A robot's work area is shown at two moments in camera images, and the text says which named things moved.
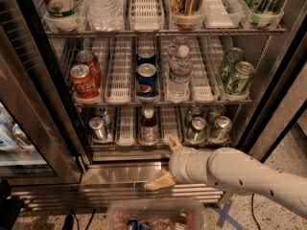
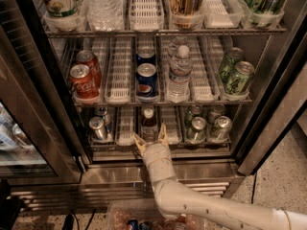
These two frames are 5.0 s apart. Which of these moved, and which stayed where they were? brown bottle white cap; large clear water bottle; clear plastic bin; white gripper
Moved: white gripper
Stayed: large clear water bottle; brown bottle white cap; clear plastic bin
